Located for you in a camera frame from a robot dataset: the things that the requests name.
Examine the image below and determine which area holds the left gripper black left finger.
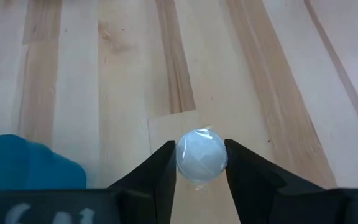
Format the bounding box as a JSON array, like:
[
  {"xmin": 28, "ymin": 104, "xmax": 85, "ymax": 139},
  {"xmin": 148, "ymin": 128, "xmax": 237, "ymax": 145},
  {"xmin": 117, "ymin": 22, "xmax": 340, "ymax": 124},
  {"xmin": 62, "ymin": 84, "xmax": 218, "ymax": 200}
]
[{"xmin": 106, "ymin": 139, "xmax": 178, "ymax": 224}]

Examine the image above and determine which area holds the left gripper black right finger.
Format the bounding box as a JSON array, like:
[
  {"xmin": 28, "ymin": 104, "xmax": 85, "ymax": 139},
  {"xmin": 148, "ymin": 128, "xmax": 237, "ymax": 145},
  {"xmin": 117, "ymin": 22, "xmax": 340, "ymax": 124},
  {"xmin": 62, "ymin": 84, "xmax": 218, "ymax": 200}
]
[{"xmin": 224, "ymin": 138, "xmax": 326, "ymax": 224}]

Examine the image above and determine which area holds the blue plastic bin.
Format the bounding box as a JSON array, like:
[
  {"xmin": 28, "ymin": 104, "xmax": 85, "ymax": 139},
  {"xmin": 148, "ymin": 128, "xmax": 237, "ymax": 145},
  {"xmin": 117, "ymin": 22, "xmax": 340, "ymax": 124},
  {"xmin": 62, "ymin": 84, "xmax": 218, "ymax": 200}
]
[{"xmin": 0, "ymin": 134, "xmax": 88, "ymax": 196}]

